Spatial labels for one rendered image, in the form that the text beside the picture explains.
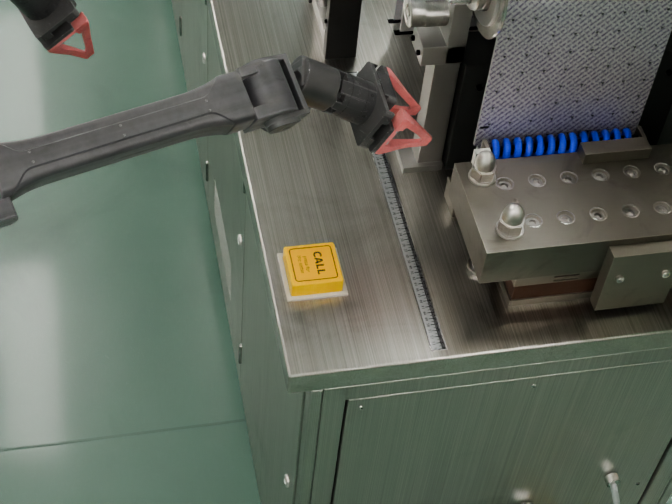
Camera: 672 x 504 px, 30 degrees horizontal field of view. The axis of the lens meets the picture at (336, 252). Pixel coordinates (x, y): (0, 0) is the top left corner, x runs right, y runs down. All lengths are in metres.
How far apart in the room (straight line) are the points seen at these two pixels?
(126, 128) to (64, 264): 1.48
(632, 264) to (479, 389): 0.27
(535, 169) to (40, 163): 0.66
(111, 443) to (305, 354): 1.05
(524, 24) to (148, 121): 0.48
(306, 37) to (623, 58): 0.57
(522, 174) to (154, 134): 0.51
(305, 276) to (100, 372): 1.11
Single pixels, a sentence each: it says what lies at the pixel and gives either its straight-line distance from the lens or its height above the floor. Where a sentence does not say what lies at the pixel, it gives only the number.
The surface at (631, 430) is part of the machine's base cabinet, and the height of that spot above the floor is 0.65.
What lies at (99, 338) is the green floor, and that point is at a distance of 2.75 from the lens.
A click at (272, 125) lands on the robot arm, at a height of 1.16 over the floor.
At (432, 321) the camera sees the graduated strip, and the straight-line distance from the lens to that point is 1.66.
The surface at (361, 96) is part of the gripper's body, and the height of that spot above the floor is 1.15.
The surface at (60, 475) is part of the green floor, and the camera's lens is 2.57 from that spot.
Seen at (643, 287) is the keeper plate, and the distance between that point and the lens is 1.70.
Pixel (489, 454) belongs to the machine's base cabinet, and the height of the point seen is 0.63.
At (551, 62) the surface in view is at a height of 1.16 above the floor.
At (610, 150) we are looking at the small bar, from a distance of 1.72.
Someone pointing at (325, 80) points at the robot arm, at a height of 1.17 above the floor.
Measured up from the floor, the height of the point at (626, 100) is 1.08.
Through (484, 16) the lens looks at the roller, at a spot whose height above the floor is 1.22.
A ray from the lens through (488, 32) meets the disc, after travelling 1.61.
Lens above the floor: 2.20
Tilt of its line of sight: 49 degrees down
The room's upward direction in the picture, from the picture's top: 7 degrees clockwise
